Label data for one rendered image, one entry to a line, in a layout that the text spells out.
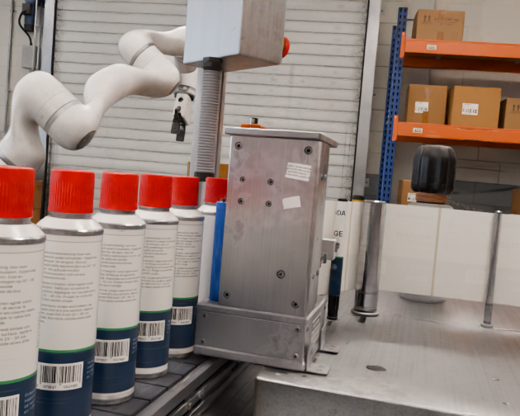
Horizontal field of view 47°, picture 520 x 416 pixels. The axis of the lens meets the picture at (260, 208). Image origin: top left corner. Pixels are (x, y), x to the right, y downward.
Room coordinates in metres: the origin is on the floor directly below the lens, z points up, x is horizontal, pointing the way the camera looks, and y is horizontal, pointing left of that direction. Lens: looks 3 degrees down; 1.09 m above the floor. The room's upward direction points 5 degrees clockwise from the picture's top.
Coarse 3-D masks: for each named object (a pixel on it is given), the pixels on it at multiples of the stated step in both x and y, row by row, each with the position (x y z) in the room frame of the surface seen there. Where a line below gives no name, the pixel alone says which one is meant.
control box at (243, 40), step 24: (192, 0) 1.09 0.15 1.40; (216, 0) 1.03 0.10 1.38; (240, 0) 0.98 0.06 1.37; (264, 0) 1.00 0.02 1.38; (192, 24) 1.08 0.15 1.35; (216, 24) 1.02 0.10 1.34; (240, 24) 0.97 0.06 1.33; (264, 24) 1.00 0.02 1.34; (192, 48) 1.08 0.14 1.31; (216, 48) 1.02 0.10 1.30; (240, 48) 0.97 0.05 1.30; (264, 48) 1.01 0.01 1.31
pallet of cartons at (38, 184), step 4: (36, 184) 5.30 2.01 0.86; (40, 184) 5.38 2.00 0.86; (36, 188) 5.30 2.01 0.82; (40, 188) 5.39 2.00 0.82; (36, 192) 5.31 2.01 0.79; (40, 192) 5.39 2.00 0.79; (36, 196) 5.31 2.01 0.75; (40, 196) 5.40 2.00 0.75; (36, 200) 5.32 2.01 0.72; (40, 200) 5.40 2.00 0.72; (36, 204) 5.32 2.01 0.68; (40, 204) 5.41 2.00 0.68; (36, 208) 5.35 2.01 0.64; (36, 212) 5.35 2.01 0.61; (36, 216) 5.35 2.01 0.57; (32, 220) 5.28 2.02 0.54; (36, 220) 5.36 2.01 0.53
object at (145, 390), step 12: (168, 360) 0.65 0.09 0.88; (180, 360) 0.65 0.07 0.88; (192, 360) 0.66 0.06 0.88; (204, 360) 0.67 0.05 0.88; (168, 372) 0.61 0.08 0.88; (180, 372) 0.61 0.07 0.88; (144, 384) 0.57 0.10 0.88; (156, 384) 0.57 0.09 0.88; (168, 384) 0.58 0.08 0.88; (144, 396) 0.54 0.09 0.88; (156, 396) 0.54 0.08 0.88; (96, 408) 0.50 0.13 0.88; (108, 408) 0.51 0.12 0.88; (120, 408) 0.51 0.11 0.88; (132, 408) 0.51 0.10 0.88; (144, 408) 0.52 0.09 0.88
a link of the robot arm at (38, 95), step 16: (32, 80) 1.53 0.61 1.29; (48, 80) 1.54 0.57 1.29; (16, 96) 1.52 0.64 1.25; (32, 96) 1.52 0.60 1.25; (48, 96) 1.52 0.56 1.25; (64, 96) 1.54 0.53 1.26; (16, 112) 1.53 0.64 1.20; (32, 112) 1.53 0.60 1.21; (48, 112) 1.52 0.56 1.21; (16, 128) 1.53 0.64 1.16; (32, 128) 1.58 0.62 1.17; (0, 144) 1.55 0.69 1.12; (16, 144) 1.53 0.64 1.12; (32, 144) 1.56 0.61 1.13; (16, 160) 1.54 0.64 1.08; (32, 160) 1.55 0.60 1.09
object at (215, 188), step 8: (208, 184) 0.78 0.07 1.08; (216, 184) 0.77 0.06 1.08; (224, 184) 0.78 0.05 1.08; (208, 192) 0.78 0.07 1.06; (216, 192) 0.77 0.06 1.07; (224, 192) 0.78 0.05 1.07; (208, 200) 0.78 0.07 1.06; (216, 200) 0.77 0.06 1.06; (200, 208) 0.78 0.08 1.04; (208, 208) 0.77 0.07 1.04; (208, 216) 0.77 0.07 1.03; (208, 224) 0.77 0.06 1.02; (208, 232) 0.77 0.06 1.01; (208, 240) 0.77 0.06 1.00; (208, 248) 0.77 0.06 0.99; (208, 256) 0.77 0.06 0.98; (208, 264) 0.77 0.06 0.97; (208, 272) 0.77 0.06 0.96; (200, 280) 0.77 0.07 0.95; (208, 280) 0.77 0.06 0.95; (200, 288) 0.77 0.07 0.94; (208, 288) 0.77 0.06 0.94; (200, 296) 0.77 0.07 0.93; (208, 296) 0.77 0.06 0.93
